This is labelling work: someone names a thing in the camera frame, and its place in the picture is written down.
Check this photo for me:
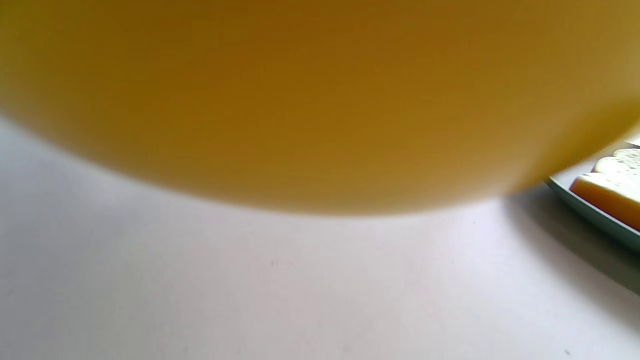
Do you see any yellow bowl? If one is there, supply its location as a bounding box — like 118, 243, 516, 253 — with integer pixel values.
0, 0, 640, 217

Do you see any blue round plate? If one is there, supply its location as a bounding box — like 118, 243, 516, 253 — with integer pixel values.
545, 140, 640, 253

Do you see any white toast slice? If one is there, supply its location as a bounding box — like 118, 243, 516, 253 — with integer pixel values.
570, 147, 640, 232

